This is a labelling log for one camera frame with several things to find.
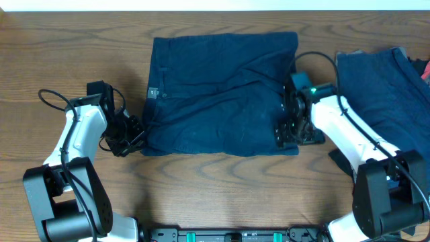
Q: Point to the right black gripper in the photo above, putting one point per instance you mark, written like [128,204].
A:
[283,134]

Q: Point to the red garment in pile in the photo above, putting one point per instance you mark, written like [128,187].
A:
[426,72]

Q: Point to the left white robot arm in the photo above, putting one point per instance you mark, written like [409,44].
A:
[66,197]

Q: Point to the dark navy shorts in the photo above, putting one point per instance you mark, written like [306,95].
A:
[220,93]

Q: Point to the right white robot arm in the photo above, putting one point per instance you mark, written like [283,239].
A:
[319,115]

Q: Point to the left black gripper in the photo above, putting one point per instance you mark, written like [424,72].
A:
[139,138]

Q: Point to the blue denim garment pile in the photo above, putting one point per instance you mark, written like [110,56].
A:
[385,90]

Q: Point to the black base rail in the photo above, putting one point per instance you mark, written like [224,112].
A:
[292,234]

